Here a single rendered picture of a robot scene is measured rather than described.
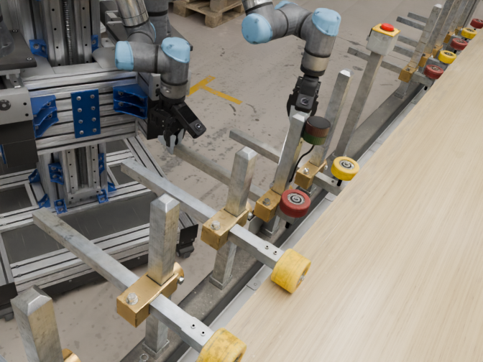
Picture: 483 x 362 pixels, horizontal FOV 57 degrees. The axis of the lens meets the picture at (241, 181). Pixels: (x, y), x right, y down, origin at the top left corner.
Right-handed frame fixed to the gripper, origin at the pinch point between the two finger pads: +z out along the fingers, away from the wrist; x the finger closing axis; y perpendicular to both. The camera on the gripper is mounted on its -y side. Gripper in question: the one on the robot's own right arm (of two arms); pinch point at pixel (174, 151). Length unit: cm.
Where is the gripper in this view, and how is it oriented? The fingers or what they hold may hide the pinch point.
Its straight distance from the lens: 141.3
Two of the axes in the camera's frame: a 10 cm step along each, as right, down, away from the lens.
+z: -1.6, 7.5, 6.4
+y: -8.1, -4.7, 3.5
